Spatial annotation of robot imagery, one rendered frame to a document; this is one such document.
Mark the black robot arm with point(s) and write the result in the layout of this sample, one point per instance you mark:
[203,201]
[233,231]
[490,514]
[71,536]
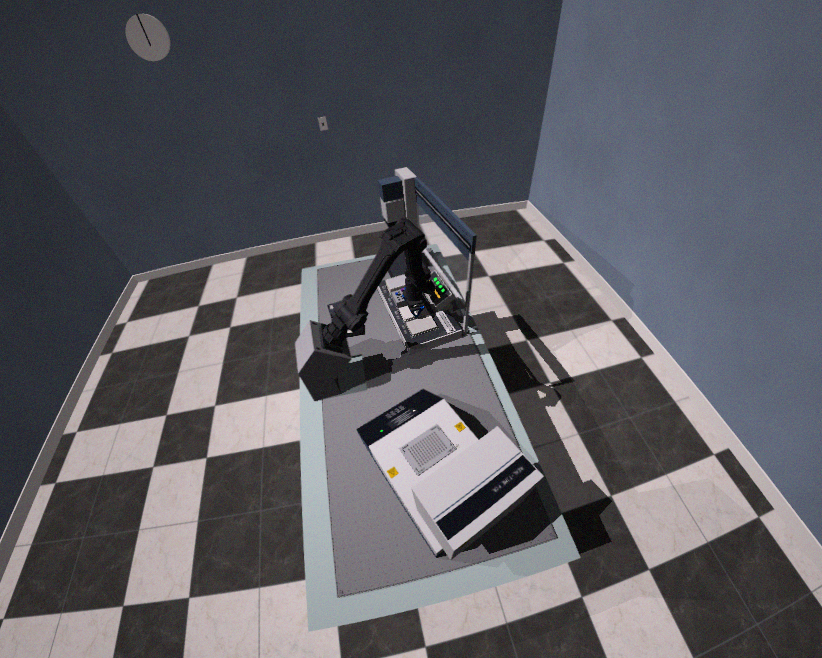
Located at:
[333,333]

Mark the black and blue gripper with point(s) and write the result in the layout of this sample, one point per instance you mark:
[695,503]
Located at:
[409,297]

